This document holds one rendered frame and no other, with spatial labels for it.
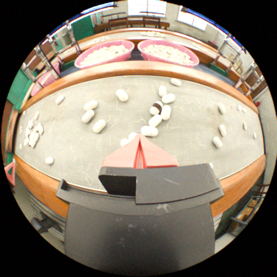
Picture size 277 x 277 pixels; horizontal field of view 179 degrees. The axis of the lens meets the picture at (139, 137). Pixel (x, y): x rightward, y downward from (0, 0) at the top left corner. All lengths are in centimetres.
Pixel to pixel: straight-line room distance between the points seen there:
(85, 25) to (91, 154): 292
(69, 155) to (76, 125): 8
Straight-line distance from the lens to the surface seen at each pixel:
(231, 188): 33
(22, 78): 102
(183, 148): 22
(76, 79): 35
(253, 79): 473
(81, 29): 302
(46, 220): 68
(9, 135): 85
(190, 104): 27
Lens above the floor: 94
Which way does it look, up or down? 77 degrees down
